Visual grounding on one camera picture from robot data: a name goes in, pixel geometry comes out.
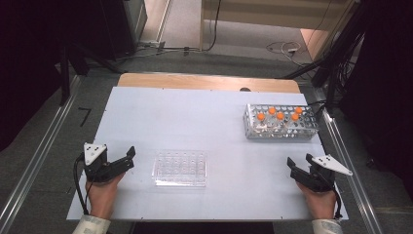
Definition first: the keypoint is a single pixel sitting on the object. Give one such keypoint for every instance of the clear acrylic tube rack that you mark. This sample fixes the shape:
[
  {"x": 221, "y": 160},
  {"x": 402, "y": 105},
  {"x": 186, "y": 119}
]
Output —
[{"x": 180, "y": 169}]

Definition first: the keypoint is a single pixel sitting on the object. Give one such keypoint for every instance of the metal floor rail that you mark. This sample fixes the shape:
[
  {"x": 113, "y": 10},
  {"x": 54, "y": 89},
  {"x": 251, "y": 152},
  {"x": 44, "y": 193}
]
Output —
[
  {"x": 350, "y": 162},
  {"x": 39, "y": 146}
]

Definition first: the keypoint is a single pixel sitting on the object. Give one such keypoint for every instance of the grey power strip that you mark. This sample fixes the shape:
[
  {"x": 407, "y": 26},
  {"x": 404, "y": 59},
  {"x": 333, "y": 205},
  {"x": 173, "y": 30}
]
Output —
[{"x": 152, "y": 44}]

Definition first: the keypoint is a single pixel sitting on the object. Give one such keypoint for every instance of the person's left hand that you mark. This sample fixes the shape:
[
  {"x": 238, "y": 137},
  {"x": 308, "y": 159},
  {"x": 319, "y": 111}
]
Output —
[{"x": 101, "y": 196}]

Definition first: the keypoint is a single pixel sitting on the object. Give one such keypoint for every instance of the grey cabinet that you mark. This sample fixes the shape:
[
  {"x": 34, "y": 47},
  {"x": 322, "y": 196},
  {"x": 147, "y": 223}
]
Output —
[{"x": 136, "y": 19}]

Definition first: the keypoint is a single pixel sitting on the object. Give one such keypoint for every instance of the light wooden desk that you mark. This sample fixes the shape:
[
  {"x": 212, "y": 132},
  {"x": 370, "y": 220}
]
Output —
[{"x": 276, "y": 13}]

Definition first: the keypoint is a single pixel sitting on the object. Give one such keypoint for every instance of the wooden table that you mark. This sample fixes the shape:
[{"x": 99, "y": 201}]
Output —
[{"x": 195, "y": 81}]

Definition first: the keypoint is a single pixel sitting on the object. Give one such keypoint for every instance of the person's right hand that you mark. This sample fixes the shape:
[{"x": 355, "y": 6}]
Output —
[{"x": 321, "y": 204}]

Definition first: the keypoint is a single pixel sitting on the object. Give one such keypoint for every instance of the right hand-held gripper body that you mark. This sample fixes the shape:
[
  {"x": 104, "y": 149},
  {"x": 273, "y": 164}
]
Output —
[{"x": 324, "y": 177}]

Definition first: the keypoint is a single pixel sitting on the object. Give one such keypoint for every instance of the dark curtain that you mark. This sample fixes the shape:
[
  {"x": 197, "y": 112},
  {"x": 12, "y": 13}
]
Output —
[
  {"x": 386, "y": 81},
  {"x": 29, "y": 65}
]

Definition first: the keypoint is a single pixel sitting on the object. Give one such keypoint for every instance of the black metal stand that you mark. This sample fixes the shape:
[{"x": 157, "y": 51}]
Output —
[
  {"x": 331, "y": 58},
  {"x": 65, "y": 74}
]

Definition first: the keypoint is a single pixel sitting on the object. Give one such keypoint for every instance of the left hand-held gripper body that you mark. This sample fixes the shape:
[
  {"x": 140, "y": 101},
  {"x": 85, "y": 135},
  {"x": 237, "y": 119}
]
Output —
[{"x": 97, "y": 169}]

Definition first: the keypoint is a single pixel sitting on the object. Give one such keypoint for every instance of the white perforated metal tube rack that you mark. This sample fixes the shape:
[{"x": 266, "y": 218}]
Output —
[{"x": 246, "y": 128}]

